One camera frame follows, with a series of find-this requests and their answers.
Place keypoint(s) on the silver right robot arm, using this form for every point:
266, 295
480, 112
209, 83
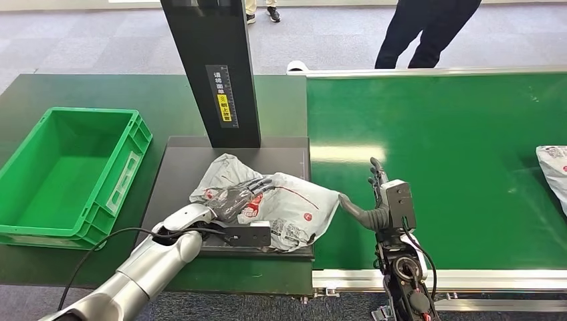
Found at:
405, 270

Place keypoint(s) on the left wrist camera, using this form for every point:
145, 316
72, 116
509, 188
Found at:
248, 235

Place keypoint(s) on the dark green table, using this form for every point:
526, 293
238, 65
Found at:
110, 93

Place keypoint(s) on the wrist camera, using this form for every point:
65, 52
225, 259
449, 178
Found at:
248, 235
398, 204

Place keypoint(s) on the person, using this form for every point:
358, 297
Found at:
429, 31
274, 13

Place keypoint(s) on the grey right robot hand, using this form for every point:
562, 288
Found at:
374, 219

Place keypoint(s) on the green conveyor belt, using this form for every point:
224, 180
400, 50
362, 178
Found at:
443, 133

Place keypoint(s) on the grey poly mailer package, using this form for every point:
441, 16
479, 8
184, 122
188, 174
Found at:
292, 208
553, 170

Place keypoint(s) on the green plastic crate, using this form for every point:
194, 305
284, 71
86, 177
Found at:
62, 186

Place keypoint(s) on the white conveyor roller end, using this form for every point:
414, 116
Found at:
297, 66

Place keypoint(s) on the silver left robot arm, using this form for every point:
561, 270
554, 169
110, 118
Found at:
150, 266

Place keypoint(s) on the aluminium conveyor frame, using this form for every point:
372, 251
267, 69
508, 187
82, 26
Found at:
487, 280

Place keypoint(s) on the yellow and black column sticker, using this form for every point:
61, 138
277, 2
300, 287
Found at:
223, 97

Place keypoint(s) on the black scanner base plate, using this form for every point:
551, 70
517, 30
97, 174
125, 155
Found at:
181, 177

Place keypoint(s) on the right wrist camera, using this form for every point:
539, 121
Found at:
398, 204

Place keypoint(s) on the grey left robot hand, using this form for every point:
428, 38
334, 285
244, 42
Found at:
232, 201

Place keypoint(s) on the flat grey poly mailer package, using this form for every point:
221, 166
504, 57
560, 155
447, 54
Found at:
553, 170

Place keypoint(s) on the black scanner column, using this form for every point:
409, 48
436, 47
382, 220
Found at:
212, 48

